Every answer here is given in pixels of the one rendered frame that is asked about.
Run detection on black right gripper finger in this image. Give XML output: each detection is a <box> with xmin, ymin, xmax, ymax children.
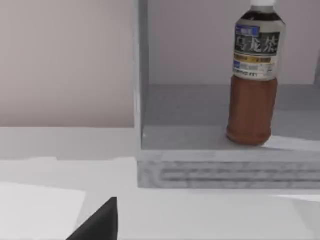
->
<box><xmin>65</xmin><ymin>196</ymin><xmax>119</xmax><ymax>240</ymax></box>

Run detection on grey open cabinet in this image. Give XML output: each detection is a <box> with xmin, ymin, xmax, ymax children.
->
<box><xmin>132</xmin><ymin>0</ymin><xmax>320</xmax><ymax>190</ymax></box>

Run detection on brown tea bottle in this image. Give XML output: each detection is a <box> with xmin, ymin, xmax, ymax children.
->
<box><xmin>225</xmin><ymin>0</ymin><xmax>287</xmax><ymax>146</ymax></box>

